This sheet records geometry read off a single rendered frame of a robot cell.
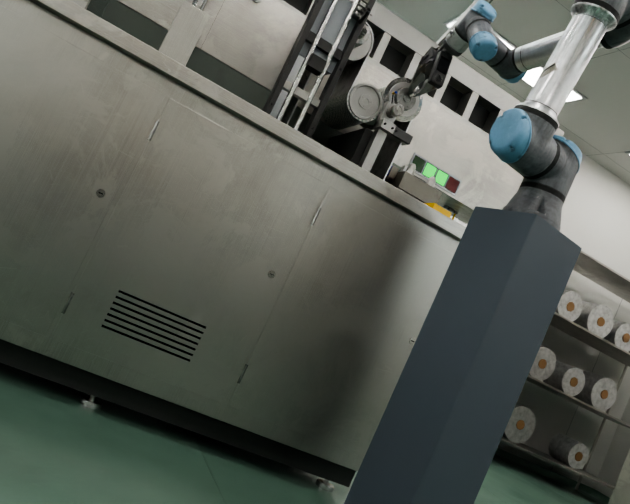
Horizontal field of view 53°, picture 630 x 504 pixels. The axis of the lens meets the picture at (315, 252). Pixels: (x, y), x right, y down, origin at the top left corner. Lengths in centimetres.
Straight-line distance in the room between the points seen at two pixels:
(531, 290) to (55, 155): 119
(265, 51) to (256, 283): 99
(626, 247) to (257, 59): 491
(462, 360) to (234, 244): 66
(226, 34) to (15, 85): 93
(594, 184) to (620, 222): 48
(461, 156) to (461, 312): 123
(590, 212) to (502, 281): 484
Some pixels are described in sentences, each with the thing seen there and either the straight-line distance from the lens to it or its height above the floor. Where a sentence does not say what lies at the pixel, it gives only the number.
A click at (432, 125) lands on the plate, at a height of 136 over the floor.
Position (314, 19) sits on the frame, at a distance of 198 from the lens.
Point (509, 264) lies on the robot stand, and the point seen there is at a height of 77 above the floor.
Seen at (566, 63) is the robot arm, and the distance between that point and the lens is 167.
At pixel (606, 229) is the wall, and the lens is 648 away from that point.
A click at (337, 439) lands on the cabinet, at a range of 191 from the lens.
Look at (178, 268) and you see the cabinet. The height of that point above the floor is 43.
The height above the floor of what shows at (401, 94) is 125.
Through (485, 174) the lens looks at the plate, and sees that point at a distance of 275.
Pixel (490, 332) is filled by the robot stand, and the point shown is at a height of 60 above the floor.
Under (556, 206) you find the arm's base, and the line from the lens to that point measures 166.
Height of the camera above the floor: 48
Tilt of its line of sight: 5 degrees up
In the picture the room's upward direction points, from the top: 25 degrees clockwise
